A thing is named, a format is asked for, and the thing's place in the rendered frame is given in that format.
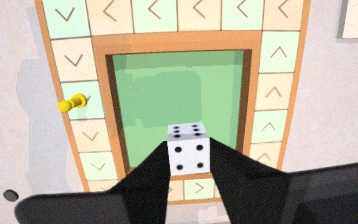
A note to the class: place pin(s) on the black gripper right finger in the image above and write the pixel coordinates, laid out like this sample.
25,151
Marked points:
256,193

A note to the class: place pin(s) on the white die with black pips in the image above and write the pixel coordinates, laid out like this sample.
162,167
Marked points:
188,148

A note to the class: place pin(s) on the yellow pawn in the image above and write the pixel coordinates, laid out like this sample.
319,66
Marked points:
78,100

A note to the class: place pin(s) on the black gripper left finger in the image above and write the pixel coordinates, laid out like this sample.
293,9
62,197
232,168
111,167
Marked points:
139,198

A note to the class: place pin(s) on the orange square board frame with arrow squares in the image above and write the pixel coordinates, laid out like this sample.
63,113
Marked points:
168,37

